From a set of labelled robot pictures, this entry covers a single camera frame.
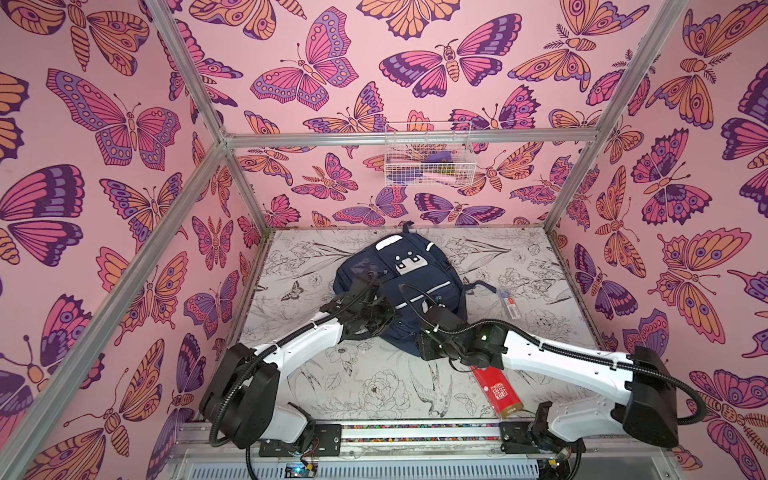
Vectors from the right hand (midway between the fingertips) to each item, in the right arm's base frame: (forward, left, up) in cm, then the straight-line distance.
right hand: (418, 339), depth 77 cm
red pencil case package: (-8, -22, -13) cm, 27 cm away
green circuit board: (-27, +29, -15) cm, 43 cm away
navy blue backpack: (+25, -2, -5) cm, 25 cm away
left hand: (+9, +3, -1) cm, 9 cm away
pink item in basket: (+40, -7, +21) cm, 45 cm away
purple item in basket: (+51, -7, +21) cm, 55 cm away
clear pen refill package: (+18, -31, -12) cm, 38 cm away
